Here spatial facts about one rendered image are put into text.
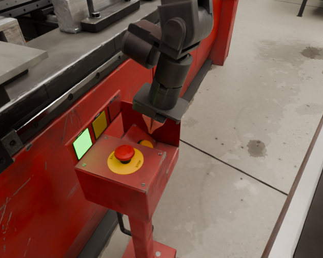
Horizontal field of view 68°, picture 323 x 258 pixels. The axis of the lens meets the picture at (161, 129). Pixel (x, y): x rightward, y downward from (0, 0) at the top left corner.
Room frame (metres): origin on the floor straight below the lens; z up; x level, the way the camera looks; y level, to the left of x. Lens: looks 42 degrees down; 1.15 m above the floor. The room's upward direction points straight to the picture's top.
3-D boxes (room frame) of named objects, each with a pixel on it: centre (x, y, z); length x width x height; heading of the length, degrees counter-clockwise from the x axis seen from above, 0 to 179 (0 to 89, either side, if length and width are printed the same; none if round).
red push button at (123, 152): (0.32, 0.07, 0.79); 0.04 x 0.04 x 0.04
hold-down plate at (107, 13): (0.90, 0.17, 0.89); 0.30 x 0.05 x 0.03; 157
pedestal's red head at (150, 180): (0.37, 0.06, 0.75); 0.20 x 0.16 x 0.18; 159
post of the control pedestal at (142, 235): (0.37, 0.06, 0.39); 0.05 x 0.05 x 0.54; 69
